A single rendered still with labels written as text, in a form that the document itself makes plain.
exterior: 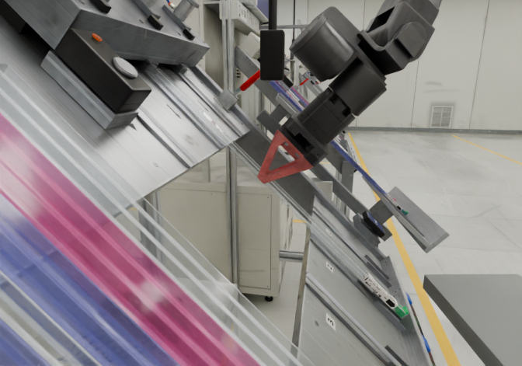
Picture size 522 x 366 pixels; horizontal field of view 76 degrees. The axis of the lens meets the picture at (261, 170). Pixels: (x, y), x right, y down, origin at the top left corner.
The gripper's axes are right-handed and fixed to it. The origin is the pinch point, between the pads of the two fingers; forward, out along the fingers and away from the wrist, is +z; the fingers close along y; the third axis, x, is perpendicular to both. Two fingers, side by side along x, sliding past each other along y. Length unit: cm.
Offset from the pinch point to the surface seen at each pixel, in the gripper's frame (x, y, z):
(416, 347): 29.9, 6.1, 0.1
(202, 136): -9.9, 3.1, 1.5
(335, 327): 15.5, 15.3, 1.6
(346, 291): 18.1, 5.8, 1.5
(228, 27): -45, -91, -4
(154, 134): -12.3, 12.9, 1.6
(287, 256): 41, -91, 48
